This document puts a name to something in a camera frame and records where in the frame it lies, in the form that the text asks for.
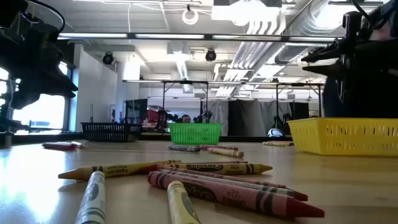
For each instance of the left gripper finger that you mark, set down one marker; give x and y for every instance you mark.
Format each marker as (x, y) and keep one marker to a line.
(40, 99)
(59, 82)

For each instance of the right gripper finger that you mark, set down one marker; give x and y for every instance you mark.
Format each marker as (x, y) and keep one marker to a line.
(332, 51)
(334, 69)

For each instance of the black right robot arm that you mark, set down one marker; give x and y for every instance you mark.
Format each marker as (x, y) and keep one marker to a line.
(357, 99)

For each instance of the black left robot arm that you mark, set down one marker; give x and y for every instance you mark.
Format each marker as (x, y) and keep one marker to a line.
(12, 46)

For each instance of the black metal stand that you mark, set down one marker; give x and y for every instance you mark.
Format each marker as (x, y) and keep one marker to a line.
(6, 138)

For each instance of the black ceiling spotlight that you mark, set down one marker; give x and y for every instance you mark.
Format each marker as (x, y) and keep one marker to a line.
(108, 58)
(211, 55)

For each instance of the black plastic basket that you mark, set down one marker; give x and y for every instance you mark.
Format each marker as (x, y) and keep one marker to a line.
(105, 132)

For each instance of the yellow plastic basket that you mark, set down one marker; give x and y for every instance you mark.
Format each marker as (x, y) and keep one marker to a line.
(342, 137)

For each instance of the black monitor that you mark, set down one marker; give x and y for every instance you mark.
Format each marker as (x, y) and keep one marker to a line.
(136, 110)

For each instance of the black fabric curtain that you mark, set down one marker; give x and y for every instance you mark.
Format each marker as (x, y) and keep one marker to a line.
(245, 118)

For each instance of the long ceiling light fixture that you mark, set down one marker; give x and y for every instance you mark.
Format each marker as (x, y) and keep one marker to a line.
(169, 36)

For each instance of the pale fabric curtain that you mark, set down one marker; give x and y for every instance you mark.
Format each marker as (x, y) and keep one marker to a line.
(219, 116)

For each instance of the person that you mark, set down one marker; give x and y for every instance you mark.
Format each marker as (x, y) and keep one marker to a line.
(186, 118)

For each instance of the green plastic basket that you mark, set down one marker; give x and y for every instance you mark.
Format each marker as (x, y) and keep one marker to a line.
(195, 133)

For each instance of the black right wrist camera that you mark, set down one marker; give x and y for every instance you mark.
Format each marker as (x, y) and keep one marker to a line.
(352, 26)

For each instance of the black frame stand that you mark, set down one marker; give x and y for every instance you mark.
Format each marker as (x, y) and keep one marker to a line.
(298, 84)
(185, 82)

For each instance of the black aluminium table frame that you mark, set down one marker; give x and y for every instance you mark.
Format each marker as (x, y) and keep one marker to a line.
(155, 137)

